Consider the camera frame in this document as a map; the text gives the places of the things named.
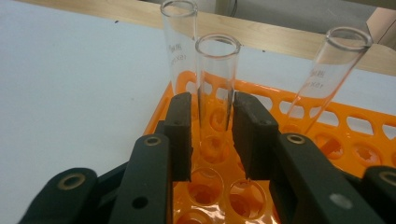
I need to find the wooden table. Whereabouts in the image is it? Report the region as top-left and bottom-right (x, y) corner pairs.
(15, 0), (396, 77)

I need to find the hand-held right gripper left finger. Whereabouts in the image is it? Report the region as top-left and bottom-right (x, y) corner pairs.
(108, 91), (193, 224)

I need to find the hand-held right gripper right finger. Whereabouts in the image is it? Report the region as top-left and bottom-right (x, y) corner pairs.
(231, 91), (387, 224)

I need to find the light wooden furniture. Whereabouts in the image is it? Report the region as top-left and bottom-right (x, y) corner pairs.
(365, 7), (396, 51)

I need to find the orange plastic test tube rack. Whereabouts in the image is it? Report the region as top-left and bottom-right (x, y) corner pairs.
(143, 70), (396, 224)

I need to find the clear glass test tube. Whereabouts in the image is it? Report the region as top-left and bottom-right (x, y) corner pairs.
(160, 0), (199, 96)
(194, 33), (242, 150)
(284, 26), (375, 136)

